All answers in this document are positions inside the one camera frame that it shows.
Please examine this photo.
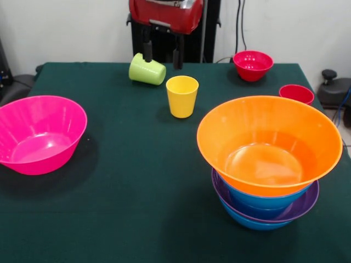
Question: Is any blue plastic bowl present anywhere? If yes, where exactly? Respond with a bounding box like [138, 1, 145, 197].
[222, 204, 296, 231]
[227, 182, 315, 211]

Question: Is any large pink plastic bowl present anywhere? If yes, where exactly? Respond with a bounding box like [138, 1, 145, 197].
[0, 95, 88, 176]

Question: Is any yellow plastic cup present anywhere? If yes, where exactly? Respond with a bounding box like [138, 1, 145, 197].
[166, 76, 200, 119]

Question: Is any small red plastic bowl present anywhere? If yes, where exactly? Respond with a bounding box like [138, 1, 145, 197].
[233, 50, 274, 82]

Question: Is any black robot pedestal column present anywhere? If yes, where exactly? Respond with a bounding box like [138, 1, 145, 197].
[126, 0, 222, 64]

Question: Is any small teal blue bowl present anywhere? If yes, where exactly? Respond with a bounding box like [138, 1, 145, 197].
[233, 199, 292, 220]

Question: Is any black computer tower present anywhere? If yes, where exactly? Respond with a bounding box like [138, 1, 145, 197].
[0, 38, 14, 89]

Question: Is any red plastic cup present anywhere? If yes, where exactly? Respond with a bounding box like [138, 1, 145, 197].
[279, 84, 315, 106]

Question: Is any large orange plastic bowl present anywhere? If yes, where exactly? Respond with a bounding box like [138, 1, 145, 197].
[196, 95, 344, 197]

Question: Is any blue cable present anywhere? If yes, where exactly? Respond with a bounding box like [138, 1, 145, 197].
[331, 84, 351, 131]

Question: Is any purple plastic bowl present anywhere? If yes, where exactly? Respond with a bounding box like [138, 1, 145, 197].
[211, 167, 320, 223]

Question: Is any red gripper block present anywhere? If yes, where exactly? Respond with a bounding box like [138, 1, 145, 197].
[128, 0, 205, 70]

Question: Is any dark green tablecloth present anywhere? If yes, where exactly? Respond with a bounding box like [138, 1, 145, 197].
[0, 61, 351, 263]

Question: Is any green plastic cup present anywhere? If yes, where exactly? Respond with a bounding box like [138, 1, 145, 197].
[128, 52, 167, 86]

